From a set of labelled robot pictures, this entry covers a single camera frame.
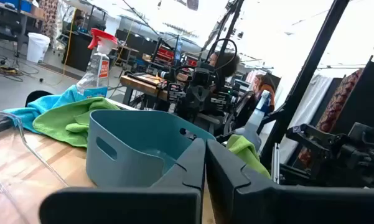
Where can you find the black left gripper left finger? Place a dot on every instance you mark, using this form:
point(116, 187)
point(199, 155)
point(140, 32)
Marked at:
point(127, 205)

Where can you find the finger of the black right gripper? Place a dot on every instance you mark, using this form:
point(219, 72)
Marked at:
point(314, 137)

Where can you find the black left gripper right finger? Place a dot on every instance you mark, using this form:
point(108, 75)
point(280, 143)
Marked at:
point(298, 205)

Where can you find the blue microfiber towel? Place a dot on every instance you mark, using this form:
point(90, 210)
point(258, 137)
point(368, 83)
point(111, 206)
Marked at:
point(34, 109)

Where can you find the black neighbouring robot arm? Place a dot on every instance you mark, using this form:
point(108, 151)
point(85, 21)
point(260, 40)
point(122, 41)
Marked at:
point(199, 93)

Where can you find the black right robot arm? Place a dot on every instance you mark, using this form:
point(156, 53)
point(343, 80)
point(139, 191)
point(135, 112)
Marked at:
point(361, 182)

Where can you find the white curtain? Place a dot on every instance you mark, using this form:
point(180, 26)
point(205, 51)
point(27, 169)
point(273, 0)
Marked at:
point(311, 102)

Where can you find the teal plastic basket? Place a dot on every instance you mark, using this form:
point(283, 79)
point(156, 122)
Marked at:
point(127, 161)

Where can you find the red patterned hanging rug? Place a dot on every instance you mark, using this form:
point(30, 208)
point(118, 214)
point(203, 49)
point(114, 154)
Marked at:
point(339, 99)

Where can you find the black partition panel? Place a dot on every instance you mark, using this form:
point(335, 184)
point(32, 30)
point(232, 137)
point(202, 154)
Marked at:
point(367, 99)

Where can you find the grey spray bottle blue trigger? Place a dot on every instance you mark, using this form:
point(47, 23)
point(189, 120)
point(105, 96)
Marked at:
point(252, 127)

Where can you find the person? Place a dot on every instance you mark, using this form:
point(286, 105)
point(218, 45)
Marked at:
point(266, 90)
point(227, 63)
point(78, 22)

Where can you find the wooden neighbouring workbench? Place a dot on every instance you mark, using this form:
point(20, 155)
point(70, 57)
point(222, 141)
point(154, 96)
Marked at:
point(140, 85)

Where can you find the clear plastic basket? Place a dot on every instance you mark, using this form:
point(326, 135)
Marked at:
point(6, 199)

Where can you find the clear spray bottle red trigger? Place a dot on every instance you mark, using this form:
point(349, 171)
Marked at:
point(96, 71)

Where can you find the black striped floor mat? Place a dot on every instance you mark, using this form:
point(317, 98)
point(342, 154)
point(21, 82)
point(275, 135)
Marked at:
point(59, 71)

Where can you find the red storage shelving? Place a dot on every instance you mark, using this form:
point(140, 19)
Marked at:
point(165, 53)

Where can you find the black cabinet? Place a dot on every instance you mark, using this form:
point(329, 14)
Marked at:
point(77, 53)

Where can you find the white trash bin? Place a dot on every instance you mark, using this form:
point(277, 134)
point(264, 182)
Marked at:
point(37, 46)

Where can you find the patterned curtain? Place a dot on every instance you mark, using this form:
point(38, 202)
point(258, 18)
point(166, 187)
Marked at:
point(49, 18)

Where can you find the wooden desk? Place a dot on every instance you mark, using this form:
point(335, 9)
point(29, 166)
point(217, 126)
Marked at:
point(34, 12)

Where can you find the blue storage bin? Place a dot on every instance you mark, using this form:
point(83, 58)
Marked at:
point(23, 5)

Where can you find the black aluminium table frame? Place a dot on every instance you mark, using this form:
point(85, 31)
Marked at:
point(302, 81)

